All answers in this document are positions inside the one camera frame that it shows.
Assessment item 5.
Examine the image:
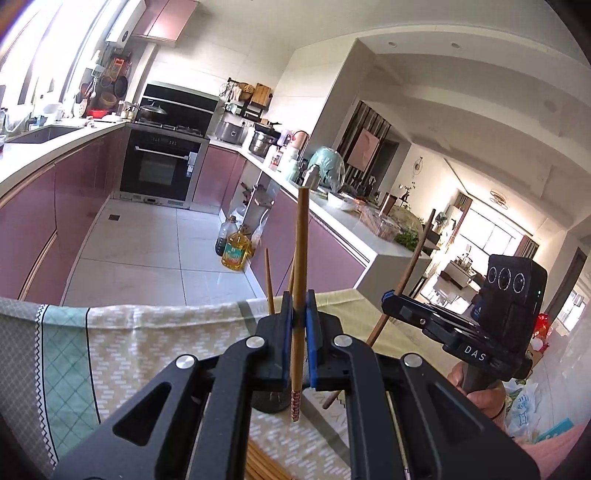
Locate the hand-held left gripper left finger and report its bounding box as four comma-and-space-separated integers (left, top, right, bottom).
53, 291, 296, 480

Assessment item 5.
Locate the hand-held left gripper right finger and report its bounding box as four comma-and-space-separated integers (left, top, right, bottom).
305, 290, 541, 480

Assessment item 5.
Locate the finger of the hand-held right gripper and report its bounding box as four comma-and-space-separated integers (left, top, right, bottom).
381, 289, 481, 342

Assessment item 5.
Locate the dark brown wooden chopstick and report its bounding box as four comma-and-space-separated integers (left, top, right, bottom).
322, 209, 437, 411

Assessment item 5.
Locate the light wooden chopstick patterned tip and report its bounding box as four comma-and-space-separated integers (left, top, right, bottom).
289, 186, 310, 422

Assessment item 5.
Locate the black mesh chopstick holder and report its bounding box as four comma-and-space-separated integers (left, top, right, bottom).
250, 360, 317, 415

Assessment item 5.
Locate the pile of wooden chopsticks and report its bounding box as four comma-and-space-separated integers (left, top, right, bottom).
245, 440, 296, 480

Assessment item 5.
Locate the person's right hand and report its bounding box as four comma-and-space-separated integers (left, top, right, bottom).
447, 362, 509, 421

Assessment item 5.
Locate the pink cabinet run with appliances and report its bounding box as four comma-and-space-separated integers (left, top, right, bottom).
194, 143, 370, 296

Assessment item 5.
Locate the yellow cooking oil bottle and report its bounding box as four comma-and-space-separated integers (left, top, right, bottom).
222, 224, 252, 271

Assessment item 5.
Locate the clear plastic food basket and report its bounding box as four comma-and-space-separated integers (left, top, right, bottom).
359, 205, 403, 241

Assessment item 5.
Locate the dark liquid plastic bottle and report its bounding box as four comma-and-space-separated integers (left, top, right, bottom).
215, 215, 238, 257

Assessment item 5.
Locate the white plastic bag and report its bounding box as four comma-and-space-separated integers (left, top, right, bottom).
503, 378, 555, 439

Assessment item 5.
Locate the patterned green beige tablecloth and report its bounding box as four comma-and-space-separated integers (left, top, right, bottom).
0, 288, 462, 480

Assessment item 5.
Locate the mint green appliance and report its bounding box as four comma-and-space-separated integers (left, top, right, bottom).
307, 147, 346, 192

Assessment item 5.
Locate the stainless steel stock pot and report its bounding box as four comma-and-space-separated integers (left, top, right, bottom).
248, 130, 278, 158

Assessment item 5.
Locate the silver rice cooker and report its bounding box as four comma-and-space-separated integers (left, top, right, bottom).
216, 121, 247, 145

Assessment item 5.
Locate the black built-in oven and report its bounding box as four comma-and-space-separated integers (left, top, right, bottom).
119, 127, 209, 206

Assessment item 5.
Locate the black rack with cutting board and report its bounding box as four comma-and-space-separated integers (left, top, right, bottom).
224, 80, 273, 123

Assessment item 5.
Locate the black range hood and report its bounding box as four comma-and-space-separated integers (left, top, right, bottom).
139, 82, 220, 127

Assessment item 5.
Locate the pink cabinet run with sink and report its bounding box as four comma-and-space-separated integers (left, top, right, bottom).
0, 126, 132, 306

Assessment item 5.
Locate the steel kitchen sink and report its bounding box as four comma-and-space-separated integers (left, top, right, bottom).
4, 124, 86, 145

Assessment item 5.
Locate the white water heater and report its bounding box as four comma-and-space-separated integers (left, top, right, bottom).
105, 0, 147, 45

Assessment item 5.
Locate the pink wall painting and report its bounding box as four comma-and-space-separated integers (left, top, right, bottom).
347, 128, 380, 171

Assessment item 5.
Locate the pink upper wall cabinet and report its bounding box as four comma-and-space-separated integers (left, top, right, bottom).
134, 0, 200, 43

